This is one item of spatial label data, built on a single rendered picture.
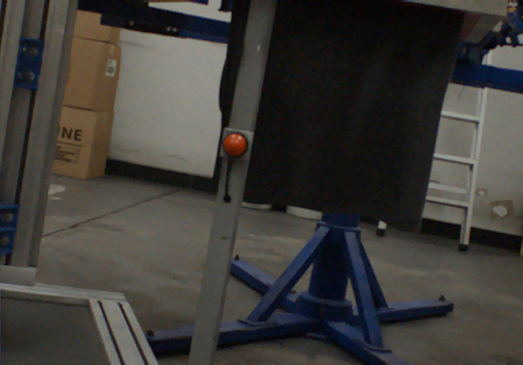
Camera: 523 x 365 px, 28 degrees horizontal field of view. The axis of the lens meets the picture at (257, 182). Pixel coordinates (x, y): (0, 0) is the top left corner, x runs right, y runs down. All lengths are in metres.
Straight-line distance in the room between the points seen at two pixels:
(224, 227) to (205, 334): 0.19
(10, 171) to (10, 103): 0.12
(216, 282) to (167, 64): 5.10
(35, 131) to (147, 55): 5.03
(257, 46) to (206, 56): 5.03
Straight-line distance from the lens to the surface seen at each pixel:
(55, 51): 1.90
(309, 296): 3.43
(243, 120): 1.79
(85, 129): 6.52
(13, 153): 1.91
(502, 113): 6.72
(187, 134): 6.84
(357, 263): 3.30
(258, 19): 1.80
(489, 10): 1.98
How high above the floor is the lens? 0.76
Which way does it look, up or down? 5 degrees down
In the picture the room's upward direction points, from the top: 10 degrees clockwise
